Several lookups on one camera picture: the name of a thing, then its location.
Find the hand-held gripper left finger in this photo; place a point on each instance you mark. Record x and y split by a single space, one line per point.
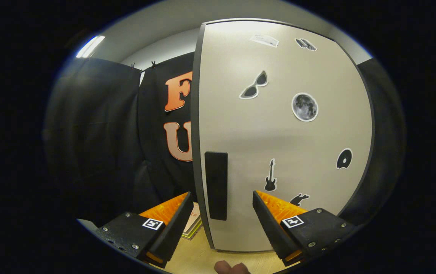
176 224

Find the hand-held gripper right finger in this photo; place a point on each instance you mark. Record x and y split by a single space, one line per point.
267 224

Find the beige shoe cabinet door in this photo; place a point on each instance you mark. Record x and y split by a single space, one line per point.
279 144

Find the grey shoe cabinet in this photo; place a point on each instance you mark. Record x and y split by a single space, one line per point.
194 133

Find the stack of books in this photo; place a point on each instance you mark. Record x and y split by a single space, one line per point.
194 226

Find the ceiling strip light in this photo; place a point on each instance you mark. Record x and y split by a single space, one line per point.
90 46

